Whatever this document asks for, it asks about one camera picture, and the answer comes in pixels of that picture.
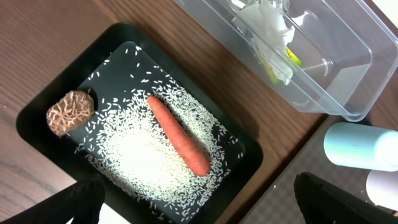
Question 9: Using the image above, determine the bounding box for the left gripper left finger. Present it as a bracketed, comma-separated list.
[1, 174, 106, 224]

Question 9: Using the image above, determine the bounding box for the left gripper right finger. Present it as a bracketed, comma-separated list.
[294, 172, 397, 224]

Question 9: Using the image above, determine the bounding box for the white rice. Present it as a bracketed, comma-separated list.
[69, 42, 245, 223]

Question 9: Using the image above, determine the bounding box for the brown textured food piece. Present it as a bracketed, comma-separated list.
[46, 90, 95, 137]

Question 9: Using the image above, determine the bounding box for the orange carrot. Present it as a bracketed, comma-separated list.
[147, 96, 211, 177]

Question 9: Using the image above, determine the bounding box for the green foil snack wrapper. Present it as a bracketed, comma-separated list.
[257, 0, 304, 85]

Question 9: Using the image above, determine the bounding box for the white napkin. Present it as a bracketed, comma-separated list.
[231, 0, 295, 85]

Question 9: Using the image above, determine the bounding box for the black waste tray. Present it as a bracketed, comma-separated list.
[15, 21, 264, 224]

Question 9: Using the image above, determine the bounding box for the dark brown serving tray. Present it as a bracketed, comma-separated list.
[242, 116, 397, 224]

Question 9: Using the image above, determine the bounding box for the white cup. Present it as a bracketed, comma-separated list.
[366, 170, 397, 211]

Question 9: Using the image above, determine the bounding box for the light blue cup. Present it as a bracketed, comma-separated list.
[323, 122, 397, 172]

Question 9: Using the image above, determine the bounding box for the clear plastic bin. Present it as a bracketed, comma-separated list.
[178, 0, 397, 121]

